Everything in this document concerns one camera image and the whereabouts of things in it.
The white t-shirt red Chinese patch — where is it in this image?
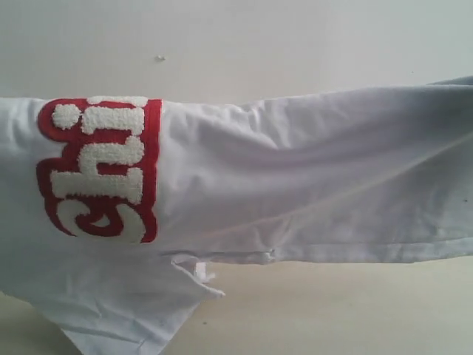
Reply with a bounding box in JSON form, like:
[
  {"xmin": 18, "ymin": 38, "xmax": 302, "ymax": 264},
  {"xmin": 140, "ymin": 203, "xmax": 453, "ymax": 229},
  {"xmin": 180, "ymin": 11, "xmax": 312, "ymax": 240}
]
[{"xmin": 1, "ymin": 77, "xmax": 472, "ymax": 354}]

